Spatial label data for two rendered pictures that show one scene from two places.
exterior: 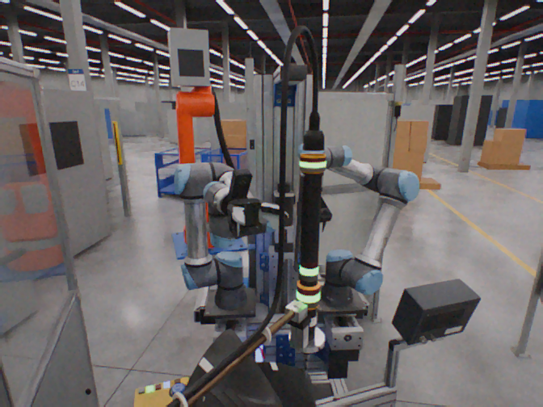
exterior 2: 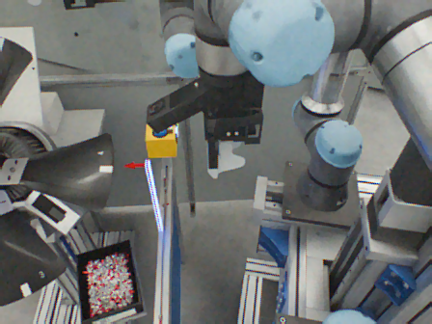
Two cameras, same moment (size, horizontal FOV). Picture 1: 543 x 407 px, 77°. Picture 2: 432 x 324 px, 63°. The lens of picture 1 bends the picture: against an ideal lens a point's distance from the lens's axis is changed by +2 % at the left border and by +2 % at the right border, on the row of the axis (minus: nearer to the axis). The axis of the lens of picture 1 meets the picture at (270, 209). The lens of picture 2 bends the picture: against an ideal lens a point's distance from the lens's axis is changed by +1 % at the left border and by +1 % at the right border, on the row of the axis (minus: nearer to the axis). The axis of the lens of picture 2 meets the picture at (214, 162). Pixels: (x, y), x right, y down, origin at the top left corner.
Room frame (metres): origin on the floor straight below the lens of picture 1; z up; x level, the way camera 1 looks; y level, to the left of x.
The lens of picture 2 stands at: (1.23, -0.54, 1.87)
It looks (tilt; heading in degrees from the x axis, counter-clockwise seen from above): 47 degrees down; 104
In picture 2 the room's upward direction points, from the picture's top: straight up
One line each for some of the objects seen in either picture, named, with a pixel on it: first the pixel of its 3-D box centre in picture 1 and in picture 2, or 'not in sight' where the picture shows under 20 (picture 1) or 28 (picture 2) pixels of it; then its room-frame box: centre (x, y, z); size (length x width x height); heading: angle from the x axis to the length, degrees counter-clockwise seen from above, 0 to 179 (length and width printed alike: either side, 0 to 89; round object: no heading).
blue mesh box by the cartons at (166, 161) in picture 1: (186, 170); not in sight; (7.74, 1.95, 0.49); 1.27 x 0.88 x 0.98; 172
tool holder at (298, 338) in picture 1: (305, 321); not in sight; (0.56, -0.06, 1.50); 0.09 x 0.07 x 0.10; 143
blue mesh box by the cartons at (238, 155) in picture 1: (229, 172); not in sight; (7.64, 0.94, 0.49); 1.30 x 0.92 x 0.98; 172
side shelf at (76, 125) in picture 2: not in sight; (59, 129); (0.29, 0.42, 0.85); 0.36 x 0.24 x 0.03; 18
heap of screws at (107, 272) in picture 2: not in sight; (110, 284); (0.81, -0.17, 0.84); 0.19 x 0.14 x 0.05; 123
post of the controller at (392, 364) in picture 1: (392, 363); not in sight; (1.07, -0.46, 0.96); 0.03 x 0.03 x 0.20; 18
